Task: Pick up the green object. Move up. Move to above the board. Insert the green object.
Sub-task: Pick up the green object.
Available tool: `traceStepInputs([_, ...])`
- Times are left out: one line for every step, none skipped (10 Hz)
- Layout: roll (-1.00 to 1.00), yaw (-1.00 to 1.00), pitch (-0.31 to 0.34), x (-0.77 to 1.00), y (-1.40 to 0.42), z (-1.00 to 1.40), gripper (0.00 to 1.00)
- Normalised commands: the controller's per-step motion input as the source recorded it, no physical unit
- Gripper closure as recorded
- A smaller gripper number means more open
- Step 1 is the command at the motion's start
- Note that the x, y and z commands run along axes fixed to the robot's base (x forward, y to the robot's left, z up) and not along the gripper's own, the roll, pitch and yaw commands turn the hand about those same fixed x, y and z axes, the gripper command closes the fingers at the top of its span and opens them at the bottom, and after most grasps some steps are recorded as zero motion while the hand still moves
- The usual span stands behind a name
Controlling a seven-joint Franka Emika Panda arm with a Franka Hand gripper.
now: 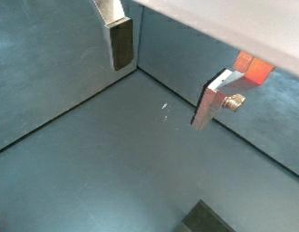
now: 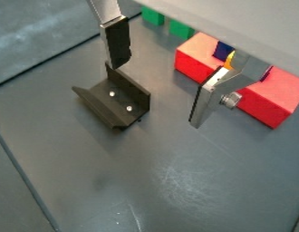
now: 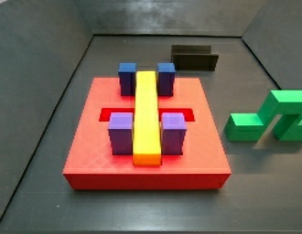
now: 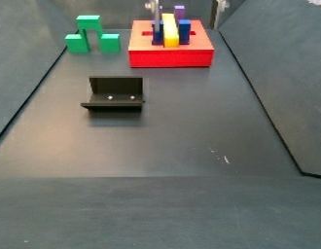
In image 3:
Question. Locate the green bridge-shaped block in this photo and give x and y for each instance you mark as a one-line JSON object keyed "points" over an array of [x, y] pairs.
{"points": [[247, 126]]}

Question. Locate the red base board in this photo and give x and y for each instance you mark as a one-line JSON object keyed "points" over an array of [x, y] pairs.
{"points": [[94, 169]]}

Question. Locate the yellow long bar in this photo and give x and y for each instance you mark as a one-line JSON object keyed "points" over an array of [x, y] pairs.
{"points": [[146, 146]]}

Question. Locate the purple right front post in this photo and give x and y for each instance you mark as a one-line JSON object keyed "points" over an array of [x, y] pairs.
{"points": [[173, 129]]}

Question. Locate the purple post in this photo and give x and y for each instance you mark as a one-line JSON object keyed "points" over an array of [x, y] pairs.
{"points": [[120, 132], [173, 129]]}

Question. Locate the purple left front post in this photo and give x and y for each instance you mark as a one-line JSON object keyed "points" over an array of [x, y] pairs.
{"points": [[120, 132]]}

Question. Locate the blue right rear post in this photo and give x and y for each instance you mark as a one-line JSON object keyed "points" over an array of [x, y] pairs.
{"points": [[165, 79]]}

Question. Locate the blue post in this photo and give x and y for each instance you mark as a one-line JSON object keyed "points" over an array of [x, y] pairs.
{"points": [[126, 75], [165, 79]]}

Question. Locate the blue left rear post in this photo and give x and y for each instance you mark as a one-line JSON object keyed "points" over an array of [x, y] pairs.
{"points": [[126, 75]]}

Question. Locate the black angled bracket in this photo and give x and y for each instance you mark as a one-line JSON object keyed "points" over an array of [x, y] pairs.
{"points": [[190, 57]]}

